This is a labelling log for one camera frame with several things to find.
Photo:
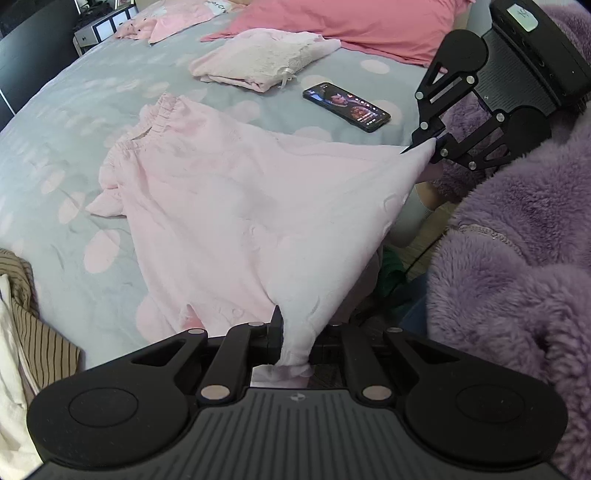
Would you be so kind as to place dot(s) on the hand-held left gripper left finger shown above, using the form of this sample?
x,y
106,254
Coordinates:
x,y
274,341

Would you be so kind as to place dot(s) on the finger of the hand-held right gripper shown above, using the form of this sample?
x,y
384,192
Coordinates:
x,y
461,147
425,127

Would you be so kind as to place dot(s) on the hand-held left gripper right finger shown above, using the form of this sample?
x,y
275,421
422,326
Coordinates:
x,y
328,350

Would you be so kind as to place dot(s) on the light pink garment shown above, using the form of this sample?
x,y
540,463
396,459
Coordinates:
x,y
254,207

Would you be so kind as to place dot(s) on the black smartphone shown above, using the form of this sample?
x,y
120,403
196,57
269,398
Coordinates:
x,y
346,106

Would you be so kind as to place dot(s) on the green cloth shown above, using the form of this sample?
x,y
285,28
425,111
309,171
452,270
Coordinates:
x,y
392,272

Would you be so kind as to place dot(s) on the dark pink pillow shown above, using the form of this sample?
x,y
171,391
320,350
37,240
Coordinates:
x,y
360,27

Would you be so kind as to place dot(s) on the purple fluffy robe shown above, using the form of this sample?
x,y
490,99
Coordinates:
x,y
517,286

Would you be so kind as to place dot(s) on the folded pink lace garment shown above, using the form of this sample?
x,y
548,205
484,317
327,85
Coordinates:
x,y
258,57

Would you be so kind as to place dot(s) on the brown striped garment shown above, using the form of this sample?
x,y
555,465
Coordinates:
x,y
41,341

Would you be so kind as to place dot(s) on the pink printed pillow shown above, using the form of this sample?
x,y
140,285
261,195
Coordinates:
x,y
180,23

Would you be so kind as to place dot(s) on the white garment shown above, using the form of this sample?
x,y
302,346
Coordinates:
x,y
11,406

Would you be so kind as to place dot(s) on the grey polka dot bedsheet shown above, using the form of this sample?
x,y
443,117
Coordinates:
x,y
69,115

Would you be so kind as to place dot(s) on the pink dotted cloth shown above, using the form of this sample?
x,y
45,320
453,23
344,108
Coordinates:
x,y
134,27

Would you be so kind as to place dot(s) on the white and dark nightstand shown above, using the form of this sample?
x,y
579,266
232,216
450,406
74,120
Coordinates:
x,y
104,27

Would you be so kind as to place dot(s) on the dark bag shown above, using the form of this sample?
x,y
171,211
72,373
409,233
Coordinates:
x,y
94,9

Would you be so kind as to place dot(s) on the black sliding wardrobe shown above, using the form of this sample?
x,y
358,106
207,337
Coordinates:
x,y
32,55

